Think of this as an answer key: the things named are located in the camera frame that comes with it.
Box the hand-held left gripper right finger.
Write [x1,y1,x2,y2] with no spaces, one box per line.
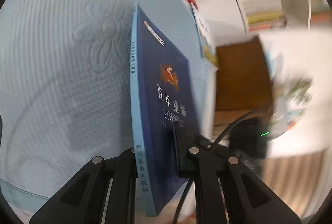
[172,121,303,224]

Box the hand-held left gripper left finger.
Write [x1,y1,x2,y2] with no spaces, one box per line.
[28,147,139,224]

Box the blue book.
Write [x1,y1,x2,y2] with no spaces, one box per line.
[129,3,202,217]

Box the white illustrated book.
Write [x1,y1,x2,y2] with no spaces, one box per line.
[259,29,332,160]
[191,4,220,72]

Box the row of pastel books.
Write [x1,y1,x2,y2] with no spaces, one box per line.
[237,0,289,33]

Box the row of pink spined books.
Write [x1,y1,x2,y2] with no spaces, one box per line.
[309,0,332,25]

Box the brown wooden panel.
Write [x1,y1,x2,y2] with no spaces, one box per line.
[214,38,276,112]

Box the light blue quilted mat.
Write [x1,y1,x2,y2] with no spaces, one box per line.
[0,0,219,214]

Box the black cable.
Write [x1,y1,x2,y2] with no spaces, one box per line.
[172,109,260,224]

